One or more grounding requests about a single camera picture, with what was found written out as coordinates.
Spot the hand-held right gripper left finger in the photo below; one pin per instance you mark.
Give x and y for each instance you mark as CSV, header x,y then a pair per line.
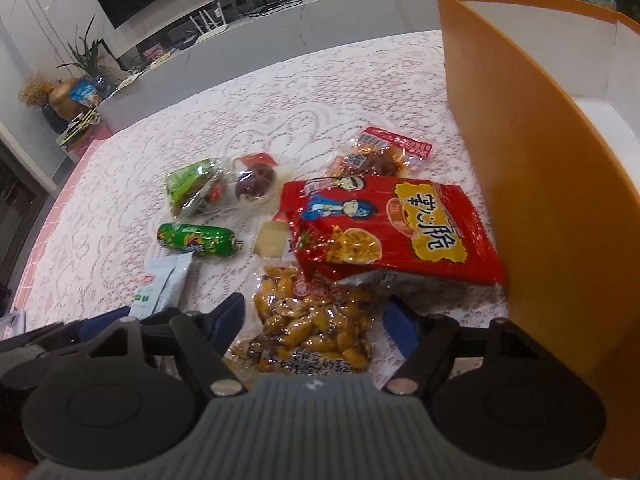
x,y
229,317

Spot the red-label meat snack packet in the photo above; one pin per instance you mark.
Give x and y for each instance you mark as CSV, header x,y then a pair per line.
x,y
380,157

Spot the yellow and black packets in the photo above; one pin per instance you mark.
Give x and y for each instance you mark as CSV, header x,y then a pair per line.
x,y
77,127

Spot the white and green packet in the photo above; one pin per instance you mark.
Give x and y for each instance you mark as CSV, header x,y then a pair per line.
x,y
160,285

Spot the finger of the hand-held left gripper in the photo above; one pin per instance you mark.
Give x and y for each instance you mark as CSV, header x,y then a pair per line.
x,y
100,327

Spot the gold round vase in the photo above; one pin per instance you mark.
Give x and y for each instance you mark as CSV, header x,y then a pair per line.
x,y
62,97

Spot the green sausage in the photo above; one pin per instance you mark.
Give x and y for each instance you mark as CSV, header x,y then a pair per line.
x,y
195,239

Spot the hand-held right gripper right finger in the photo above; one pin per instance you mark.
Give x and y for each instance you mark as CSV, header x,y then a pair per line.
x,y
401,331

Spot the white marble television cabinet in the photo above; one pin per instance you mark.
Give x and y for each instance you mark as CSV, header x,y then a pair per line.
x,y
300,20

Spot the pale yellow tofu packet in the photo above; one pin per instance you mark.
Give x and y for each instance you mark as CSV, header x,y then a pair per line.
x,y
270,237

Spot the large red snack bag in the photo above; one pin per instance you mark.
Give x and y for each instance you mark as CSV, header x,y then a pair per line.
x,y
380,225

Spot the clear packet of yellow beans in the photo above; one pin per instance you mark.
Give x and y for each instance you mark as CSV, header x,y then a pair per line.
x,y
300,320

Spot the pink box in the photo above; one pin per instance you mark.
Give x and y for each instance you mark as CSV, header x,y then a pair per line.
x,y
90,142

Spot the green triangular snack packet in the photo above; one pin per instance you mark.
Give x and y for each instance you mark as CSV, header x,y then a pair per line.
x,y
187,182

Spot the dried flower bunch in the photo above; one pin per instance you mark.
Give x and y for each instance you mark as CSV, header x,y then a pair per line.
x,y
32,90

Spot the clear packet with dark-red snack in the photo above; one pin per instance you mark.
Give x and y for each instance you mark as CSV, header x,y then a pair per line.
x,y
255,185

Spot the orange cardboard box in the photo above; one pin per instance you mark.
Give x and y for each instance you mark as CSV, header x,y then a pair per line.
x,y
540,210

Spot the green potted plant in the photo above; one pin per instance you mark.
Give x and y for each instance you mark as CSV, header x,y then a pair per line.
x,y
90,55

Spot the white router with antennas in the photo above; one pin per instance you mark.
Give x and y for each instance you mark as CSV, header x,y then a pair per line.
x,y
212,24

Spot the blue snack bag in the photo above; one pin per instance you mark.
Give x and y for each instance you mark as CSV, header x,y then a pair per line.
x,y
86,92

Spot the pink picture card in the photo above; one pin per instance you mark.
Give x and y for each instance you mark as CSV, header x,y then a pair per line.
x,y
154,52

